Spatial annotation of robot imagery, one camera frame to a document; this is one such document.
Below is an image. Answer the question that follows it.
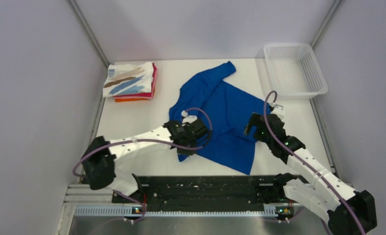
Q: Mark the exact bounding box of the white striped folded t shirt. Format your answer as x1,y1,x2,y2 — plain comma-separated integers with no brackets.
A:
102,62,154,97

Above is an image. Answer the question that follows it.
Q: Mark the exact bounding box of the orange folded t shirt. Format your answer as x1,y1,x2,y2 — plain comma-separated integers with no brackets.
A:
115,97,151,102

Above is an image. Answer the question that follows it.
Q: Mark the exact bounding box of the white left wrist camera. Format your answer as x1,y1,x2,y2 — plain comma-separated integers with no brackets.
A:
181,110,198,124

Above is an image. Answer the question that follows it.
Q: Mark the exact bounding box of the white slotted cable duct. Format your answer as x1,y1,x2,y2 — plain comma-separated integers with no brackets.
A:
74,205,278,217

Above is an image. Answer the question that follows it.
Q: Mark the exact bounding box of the white plastic basket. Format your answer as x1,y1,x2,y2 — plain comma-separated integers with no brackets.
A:
263,43,329,99

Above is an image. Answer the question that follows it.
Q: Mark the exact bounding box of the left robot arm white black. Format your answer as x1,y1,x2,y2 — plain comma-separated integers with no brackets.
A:
81,118,212,202

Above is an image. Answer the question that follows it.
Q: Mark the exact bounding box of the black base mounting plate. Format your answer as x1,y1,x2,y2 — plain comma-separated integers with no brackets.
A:
130,175,289,212

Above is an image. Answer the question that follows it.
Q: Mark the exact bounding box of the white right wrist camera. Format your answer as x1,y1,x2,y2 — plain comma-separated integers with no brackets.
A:
269,103,285,120

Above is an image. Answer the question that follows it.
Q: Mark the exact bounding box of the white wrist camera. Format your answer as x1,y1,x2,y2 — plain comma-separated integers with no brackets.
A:
269,103,285,120
181,110,198,124

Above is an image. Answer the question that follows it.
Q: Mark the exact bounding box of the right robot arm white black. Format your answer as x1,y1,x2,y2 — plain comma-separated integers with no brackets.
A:
244,113,377,235

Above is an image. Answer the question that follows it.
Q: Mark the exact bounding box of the blue t shirt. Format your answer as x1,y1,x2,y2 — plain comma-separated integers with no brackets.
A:
169,61,264,175

